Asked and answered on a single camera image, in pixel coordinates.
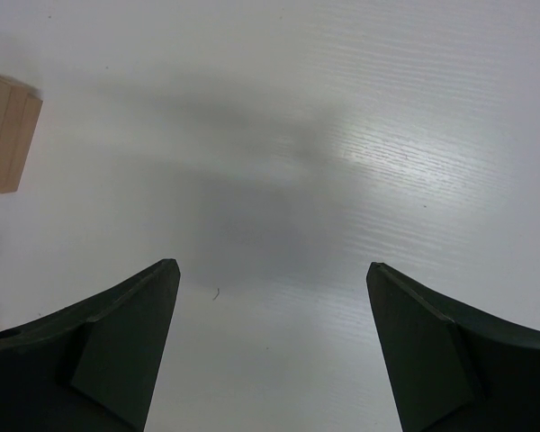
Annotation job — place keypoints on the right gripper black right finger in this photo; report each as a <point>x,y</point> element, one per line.
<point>451,366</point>

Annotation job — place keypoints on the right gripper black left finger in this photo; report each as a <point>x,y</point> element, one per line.
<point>93,365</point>

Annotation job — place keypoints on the wood block tower top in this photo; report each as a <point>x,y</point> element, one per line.
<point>20,108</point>

